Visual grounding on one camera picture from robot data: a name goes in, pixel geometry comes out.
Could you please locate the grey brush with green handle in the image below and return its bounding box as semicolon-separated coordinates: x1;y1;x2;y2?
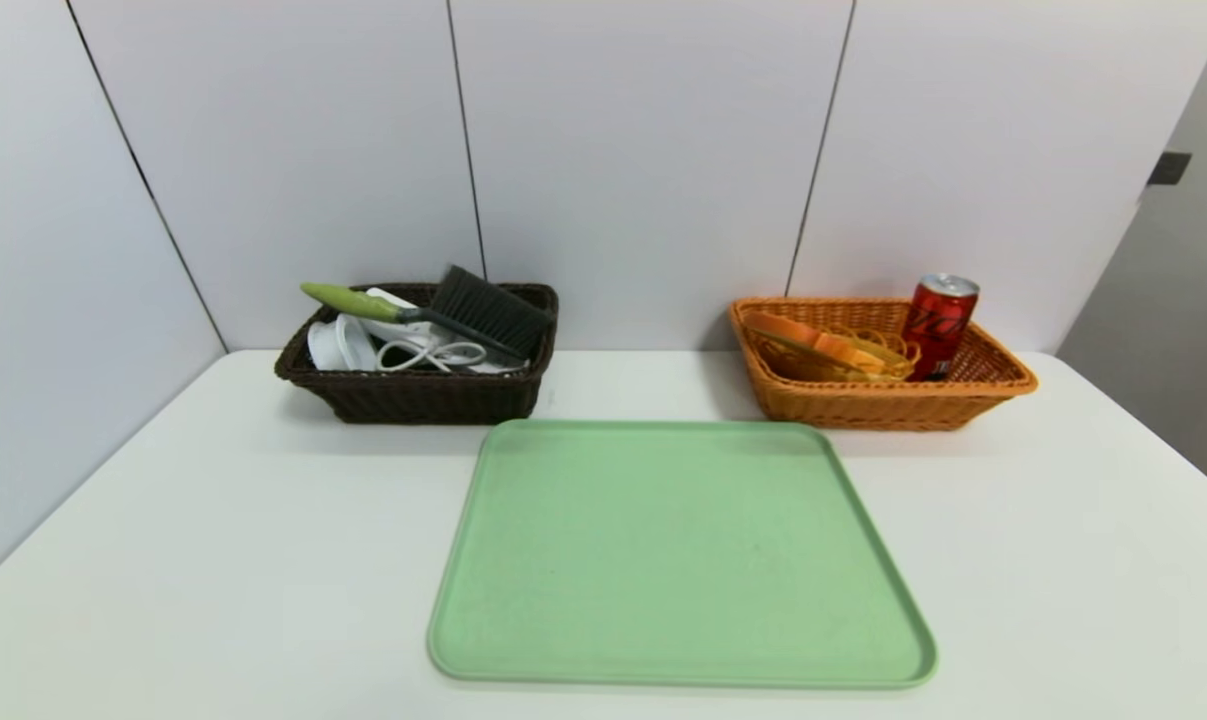
300;265;554;364

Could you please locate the white power strip with cord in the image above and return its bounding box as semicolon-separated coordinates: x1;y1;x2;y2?
363;288;530;377

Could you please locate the slice of white bread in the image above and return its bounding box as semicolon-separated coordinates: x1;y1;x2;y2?
743;310;909;380

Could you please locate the white tape roll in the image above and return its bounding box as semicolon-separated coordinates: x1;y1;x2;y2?
306;313;380;374

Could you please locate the small yellow wicker bread tray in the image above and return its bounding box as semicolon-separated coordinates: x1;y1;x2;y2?
763;324;924;383

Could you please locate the red soda can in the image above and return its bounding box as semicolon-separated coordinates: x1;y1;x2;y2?
903;274;981;382

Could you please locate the dark brown wicker basket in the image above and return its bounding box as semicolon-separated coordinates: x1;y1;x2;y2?
274;282;560;425

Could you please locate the orange wicker basket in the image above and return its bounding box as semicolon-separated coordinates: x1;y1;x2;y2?
729;297;1040;432

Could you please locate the light green plastic tray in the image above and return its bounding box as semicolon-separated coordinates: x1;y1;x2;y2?
427;419;939;690

